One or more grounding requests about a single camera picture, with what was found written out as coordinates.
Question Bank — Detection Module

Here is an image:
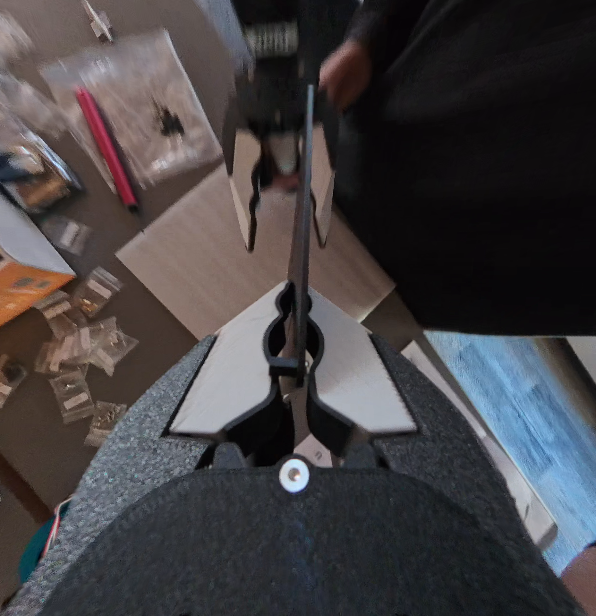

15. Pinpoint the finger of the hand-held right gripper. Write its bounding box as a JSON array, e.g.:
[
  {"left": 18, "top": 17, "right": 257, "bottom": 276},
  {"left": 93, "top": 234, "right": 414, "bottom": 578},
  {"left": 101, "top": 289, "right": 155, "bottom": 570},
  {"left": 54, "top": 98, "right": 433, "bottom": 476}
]
[
  {"left": 311, "top": 124, "right": 336, "bottom": 248},
  {"left": 228, "top": 131, "right": 261, "bottom": 253}
]

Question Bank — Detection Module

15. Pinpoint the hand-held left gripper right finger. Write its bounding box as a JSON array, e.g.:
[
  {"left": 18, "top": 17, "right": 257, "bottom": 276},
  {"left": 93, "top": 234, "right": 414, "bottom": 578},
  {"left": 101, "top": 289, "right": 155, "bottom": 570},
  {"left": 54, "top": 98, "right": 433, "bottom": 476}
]
[{"left": 303, "top": 288, "right": 418, "bottom": 456}]

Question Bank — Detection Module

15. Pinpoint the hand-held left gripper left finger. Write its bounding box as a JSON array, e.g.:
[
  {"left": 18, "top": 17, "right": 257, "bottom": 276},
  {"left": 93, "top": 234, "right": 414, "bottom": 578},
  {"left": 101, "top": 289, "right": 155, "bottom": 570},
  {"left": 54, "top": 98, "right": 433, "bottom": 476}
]
[{"left": 168, "top": 280, "right": 296, "bottom": 439}]

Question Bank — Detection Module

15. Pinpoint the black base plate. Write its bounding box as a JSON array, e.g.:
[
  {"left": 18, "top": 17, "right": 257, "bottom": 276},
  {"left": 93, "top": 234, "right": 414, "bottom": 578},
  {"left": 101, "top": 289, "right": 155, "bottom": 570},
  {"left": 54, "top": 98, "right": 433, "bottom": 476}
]
[{"left": 286, "top": 84, "right": 318, "bottom": 388}]

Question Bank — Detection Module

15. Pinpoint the small black standoff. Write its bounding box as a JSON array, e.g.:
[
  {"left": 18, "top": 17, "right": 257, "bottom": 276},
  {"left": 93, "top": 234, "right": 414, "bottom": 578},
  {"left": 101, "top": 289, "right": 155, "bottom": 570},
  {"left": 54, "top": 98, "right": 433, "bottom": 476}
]
[{"left": 268, "top": 356, "right": 308, "bottom": 382}]

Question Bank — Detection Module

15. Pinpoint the cluster of screws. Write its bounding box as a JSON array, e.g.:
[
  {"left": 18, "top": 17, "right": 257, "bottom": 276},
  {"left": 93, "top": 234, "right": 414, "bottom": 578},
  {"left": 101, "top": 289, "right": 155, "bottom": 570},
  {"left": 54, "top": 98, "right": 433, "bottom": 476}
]
[{"left": 151, "top": 96, "right": 185, "bottom": 138}]

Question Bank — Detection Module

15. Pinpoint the person's left forearm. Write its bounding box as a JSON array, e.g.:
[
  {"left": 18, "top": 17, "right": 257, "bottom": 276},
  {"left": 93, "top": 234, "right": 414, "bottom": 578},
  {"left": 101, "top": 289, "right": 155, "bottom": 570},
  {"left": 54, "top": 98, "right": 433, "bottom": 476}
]
[{"left": 560, "top": 544, "right": 596, "bottom": 616}]

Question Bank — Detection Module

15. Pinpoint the person's right hand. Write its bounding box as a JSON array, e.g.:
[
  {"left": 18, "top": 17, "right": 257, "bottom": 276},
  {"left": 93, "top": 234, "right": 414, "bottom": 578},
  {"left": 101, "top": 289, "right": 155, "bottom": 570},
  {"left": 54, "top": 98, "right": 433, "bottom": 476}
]
[{"left": 321, "top": 42, "right": 374, "bottom": 110}]

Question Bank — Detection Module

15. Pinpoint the white foam sheet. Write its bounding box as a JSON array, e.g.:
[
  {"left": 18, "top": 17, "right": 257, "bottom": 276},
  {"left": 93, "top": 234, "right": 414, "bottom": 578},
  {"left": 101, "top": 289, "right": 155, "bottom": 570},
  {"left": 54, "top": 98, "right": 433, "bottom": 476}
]
[{"left": 115, "top": 125, "right": 397, "bottom": 340}]

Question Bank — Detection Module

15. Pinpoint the magenta electric screwdriver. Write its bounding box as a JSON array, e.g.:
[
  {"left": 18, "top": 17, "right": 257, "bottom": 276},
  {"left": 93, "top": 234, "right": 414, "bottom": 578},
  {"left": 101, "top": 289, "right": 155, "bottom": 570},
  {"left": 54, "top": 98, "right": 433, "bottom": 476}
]
[{"left": 76, "top": 88, "right": 141, "bottom": 215}]

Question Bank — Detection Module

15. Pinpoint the large clear plastic bag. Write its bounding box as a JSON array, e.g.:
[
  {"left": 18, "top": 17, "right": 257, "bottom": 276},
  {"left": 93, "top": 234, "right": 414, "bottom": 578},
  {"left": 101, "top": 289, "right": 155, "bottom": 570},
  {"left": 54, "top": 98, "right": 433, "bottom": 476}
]
[{"left": 40, "top": 29, "right": 224, "bottom": 191}]

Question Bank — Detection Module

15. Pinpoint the person's black clothing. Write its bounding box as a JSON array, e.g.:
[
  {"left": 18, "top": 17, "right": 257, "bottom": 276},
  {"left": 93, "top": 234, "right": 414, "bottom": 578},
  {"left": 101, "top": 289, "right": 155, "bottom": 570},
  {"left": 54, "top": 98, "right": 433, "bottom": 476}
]
[{"left": 327, "top": 0, "right": 596, "bottom": 338}]

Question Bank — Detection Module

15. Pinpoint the pile of small screw bags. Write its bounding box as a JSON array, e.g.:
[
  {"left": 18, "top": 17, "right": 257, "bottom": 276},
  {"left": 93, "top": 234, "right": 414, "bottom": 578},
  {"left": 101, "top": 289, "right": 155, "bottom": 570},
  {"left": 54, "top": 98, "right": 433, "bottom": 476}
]
[{"left": 0, "top": 267, "right": 140, "bottom": 448}]

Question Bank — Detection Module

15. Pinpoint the small labelled nut bag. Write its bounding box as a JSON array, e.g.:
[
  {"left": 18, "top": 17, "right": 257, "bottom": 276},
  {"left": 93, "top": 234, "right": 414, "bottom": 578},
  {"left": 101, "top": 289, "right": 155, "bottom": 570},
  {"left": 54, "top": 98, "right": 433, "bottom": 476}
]
[{"left": 40, "top": 217, "right": 93, "bottom": 253}]

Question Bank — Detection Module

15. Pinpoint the metal cross wrench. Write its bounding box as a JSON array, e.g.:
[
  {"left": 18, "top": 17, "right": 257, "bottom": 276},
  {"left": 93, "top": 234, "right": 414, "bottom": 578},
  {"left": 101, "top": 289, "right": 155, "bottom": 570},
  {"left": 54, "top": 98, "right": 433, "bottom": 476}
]
[{"left": 81, "top": 0, "right": 115, "bottom": 43}]

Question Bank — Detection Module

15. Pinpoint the silver foil bag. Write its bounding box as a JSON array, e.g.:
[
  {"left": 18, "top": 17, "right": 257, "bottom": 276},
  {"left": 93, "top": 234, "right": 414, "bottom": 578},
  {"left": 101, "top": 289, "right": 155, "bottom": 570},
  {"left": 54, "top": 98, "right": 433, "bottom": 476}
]
[{"left": 0, "top": 144, "right": 84, "bottom": 212}]

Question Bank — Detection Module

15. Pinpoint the orange and white cardboard box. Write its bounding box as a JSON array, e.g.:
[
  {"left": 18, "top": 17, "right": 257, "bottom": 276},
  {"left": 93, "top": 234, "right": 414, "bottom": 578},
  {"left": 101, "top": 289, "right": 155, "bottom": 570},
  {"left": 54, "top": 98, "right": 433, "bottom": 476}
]
[{"left": 0, "top": 185, "right": 77, "bottom": 333}]

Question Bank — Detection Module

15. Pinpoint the small bag labelled M2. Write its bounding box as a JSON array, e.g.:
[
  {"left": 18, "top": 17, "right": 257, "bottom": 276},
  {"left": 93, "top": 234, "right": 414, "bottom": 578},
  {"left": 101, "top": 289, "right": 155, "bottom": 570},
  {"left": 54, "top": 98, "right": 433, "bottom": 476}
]
[{"left": 0, "top": 10, "right": 72, "bottom": 159}]

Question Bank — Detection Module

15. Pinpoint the servo wire bundle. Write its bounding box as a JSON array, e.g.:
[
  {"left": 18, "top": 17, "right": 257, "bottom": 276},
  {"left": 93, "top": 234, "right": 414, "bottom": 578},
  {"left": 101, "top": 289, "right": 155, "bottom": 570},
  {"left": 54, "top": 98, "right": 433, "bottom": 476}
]
[{"left": 38, "top": 496, "right": 75, "bottom": 564}]

